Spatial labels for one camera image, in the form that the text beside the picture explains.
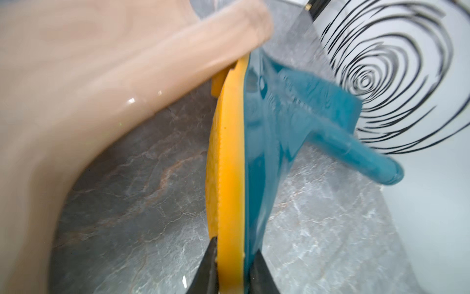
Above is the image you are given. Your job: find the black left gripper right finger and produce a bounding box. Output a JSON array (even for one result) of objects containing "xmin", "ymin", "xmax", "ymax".
[{"xmin": 248, "ymin": 250, "xmax": 280, "ymax": 294}]

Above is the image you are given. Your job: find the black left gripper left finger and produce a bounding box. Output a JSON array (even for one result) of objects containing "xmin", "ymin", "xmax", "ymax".
[{"xmin": 186, "ymin": 236, "xmax": 219, "ymax": 294}]

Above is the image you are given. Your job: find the green rubber boot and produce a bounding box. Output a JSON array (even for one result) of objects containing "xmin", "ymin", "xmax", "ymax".
[{"xmin": 206, "ymin": 49, "xmax": 404, "ymax": 294}]

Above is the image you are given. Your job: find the beige rubber boot right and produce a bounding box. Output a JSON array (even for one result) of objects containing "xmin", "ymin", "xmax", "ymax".
[{"xmin": 1, "ymin": 1, "xmax": 273, "ymax": 294}]

